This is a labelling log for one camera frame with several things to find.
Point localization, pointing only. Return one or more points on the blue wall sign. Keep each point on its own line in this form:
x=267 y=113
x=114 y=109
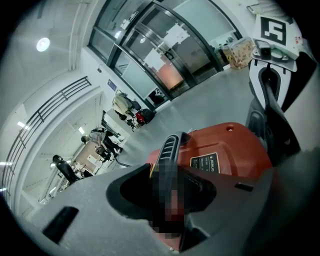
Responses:
x=112 y=84

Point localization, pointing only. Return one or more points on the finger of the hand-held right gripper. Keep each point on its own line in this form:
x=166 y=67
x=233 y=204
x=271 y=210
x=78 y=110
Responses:
x=280 y=130

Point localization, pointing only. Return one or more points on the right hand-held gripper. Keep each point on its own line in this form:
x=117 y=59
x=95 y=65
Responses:
x=273 y=30

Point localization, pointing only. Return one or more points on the printed cardboard box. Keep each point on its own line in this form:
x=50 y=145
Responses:
x=241 y=53

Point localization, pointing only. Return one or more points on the red vacuum cleaner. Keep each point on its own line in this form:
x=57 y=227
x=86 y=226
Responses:
x=225 y=147

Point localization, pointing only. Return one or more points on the black balcony railing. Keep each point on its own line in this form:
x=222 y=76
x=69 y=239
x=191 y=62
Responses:
x=37 y=117

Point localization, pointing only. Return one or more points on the clothes rack with coats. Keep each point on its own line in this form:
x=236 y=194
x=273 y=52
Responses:
x=127 y=107

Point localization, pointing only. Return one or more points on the glass entrance door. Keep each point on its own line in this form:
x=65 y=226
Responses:
x=162 y=50

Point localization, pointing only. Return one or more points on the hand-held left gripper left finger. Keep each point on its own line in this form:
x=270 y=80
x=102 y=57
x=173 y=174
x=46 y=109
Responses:
x=136 y=190

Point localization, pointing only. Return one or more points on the round ceiling light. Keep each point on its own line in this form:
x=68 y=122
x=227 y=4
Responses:
x=42 y=44

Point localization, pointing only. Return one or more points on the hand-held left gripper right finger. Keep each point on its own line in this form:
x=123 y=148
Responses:
x=200 y=195

